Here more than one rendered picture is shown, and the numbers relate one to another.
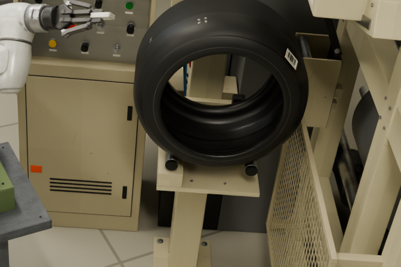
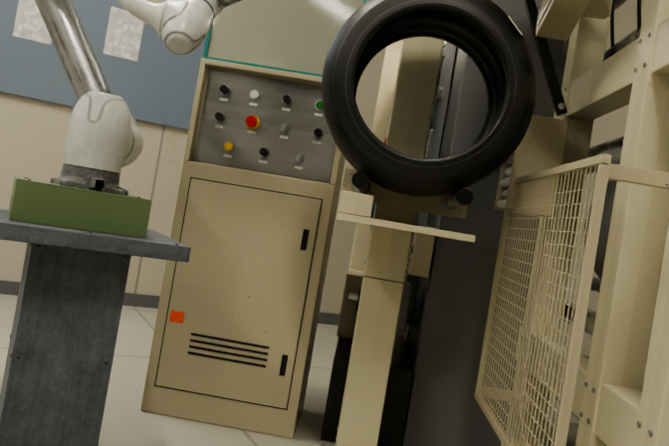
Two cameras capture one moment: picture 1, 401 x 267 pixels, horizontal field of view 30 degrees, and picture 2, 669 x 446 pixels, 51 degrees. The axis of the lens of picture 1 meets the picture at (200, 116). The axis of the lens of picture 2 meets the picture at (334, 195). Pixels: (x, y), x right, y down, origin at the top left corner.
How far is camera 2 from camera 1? 173 cm
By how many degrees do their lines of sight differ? 37
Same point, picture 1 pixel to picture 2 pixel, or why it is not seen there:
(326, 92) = (551, 162)
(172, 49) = (374, 3)
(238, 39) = not seen: outside the picture
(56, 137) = (210, 270)
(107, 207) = (258, 389)
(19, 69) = (196, 18)
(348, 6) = not seen: outside the picture
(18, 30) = not seen: outside the picture
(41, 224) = (176, 248)
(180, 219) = (356, 373)
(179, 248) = (351, 429)
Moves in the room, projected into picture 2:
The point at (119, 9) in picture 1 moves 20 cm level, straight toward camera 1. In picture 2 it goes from (308, 111) to (306, 102)
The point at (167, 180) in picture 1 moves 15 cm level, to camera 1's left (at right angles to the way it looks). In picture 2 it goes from (352, 204) to (298, 195)
